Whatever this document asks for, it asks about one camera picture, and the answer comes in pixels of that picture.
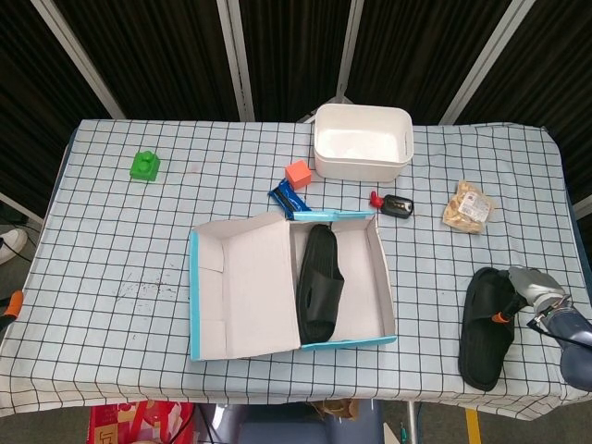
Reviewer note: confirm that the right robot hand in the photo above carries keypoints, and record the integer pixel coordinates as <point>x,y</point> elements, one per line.
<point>536,284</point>

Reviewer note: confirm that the black rubber slipper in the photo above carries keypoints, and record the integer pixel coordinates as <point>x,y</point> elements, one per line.
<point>319,296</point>
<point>483,347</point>

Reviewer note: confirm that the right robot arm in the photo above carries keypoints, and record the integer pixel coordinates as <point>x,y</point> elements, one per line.
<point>573,324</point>

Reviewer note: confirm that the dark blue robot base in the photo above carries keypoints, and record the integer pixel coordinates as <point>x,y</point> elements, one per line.
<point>287,430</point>

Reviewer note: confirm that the blue cardboard shoebox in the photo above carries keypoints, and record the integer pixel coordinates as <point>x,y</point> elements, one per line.
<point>254,287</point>

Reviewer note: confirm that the red patterned bag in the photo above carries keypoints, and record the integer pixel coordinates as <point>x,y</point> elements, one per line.
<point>139,423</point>

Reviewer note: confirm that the clear bag of nuts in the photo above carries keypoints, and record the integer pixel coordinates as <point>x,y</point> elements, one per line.
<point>468,208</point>

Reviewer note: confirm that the black car key fob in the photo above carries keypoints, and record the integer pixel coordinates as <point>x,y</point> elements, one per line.
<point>398,206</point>

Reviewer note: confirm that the red key tag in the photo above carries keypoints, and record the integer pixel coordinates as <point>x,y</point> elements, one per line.
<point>375,200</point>

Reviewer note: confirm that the metal table leg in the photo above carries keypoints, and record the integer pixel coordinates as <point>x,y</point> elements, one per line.
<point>410,423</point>

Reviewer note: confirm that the white plastic storage bin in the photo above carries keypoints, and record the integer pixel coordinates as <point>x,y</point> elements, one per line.
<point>361,139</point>
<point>356,173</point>

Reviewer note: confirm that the brown paper bag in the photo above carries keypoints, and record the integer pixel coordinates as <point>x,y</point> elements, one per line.
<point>340,408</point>

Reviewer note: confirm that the blue snack packet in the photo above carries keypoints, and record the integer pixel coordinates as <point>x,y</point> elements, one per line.
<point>289,199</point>

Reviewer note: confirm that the orange cube block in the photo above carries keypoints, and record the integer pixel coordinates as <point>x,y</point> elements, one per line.
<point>298,175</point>

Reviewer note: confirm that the green toy brick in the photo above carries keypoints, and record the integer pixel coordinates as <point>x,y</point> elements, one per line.
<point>144,168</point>

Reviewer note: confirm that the white checkered tablecloth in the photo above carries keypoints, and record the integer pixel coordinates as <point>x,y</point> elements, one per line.
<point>115,254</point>

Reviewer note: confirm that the black folding partition screen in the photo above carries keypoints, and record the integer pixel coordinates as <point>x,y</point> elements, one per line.
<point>162,46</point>

